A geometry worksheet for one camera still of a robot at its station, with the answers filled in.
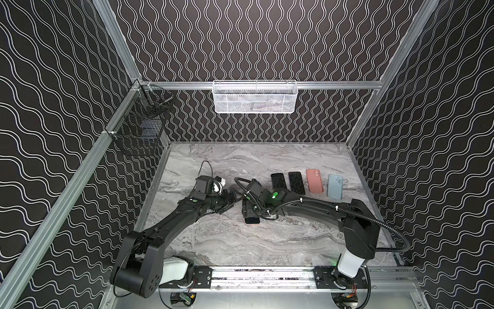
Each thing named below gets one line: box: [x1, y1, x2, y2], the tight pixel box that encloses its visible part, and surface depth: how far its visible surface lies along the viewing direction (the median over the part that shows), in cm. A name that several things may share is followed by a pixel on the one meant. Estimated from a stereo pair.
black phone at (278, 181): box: [270, 172, 288, 191], surface depth 105 cm
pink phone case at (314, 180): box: [306, 168, 324, 194], surface depth 106 cm
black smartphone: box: [288, 171, 306, 196], surface depth 105 cm
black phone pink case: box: [243, 216, 262, 225], surface depth 81 cm
